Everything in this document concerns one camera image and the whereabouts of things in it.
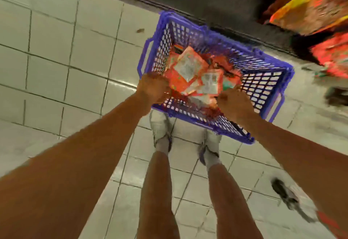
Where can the person's right hand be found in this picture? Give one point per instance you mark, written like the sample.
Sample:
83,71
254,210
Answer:
234,104

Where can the person's left hand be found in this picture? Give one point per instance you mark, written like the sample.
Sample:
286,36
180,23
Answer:
152,88

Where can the pile of red seasoning packets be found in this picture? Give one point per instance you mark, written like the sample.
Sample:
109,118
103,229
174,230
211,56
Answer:
190,65

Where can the blue plastic basket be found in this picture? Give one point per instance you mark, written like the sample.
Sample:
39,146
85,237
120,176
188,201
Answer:
272,78

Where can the person's right forearm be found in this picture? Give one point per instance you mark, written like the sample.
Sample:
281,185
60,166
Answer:
304,160

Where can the person's left forearm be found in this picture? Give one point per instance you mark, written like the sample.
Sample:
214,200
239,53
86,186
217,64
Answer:
70,176

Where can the person's right leg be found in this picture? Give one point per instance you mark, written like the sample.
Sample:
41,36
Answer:
231,203

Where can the person's leg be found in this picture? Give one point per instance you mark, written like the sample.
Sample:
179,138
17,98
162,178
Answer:
156,203
231,203

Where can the person's left leg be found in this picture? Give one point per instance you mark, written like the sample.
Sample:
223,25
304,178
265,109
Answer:
156,203

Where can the grey left shoe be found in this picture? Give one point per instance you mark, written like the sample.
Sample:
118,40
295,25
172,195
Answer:
160,130

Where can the grey shoe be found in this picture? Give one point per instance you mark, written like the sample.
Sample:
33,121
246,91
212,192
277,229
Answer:
211,146
160,130

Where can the grey right shoe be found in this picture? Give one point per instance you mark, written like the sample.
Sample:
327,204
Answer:
211,146

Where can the small orange scrap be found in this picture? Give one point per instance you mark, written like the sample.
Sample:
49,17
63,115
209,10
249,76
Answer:
140,30

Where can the rows of hanging red packets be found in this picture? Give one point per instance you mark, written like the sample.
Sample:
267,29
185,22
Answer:
315,7

